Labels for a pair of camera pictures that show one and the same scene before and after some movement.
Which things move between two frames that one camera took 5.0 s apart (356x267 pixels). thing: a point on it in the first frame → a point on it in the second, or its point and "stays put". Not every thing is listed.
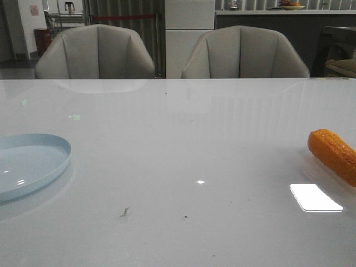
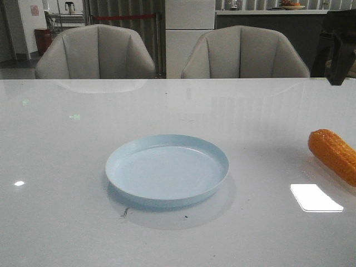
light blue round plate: x=29 y=161 → x=166 y=170
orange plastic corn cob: x=334 y=152 stays put
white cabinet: x=186 y=21 stays put
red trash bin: x=43 y=36 stays put
